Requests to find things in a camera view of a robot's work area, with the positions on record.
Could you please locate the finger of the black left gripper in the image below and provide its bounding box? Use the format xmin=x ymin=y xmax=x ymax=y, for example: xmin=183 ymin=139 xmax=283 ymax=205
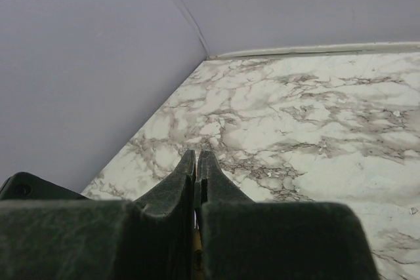
xmin=1 ymin=172 xmax=88 ymax=200

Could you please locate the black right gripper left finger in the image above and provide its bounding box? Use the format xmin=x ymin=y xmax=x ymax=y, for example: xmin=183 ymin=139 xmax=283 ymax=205
xmin=1 ymin=150 xmax=196 ymax=279

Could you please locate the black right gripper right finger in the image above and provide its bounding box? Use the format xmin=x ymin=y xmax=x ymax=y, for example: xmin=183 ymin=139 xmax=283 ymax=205
xmin=195 ymin=151 xmax=379 ymax=279

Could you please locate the small brass padlock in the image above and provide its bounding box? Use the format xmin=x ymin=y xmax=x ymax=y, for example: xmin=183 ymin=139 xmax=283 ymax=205
xmin=193 ymin=228 xmax=205 ymax=280

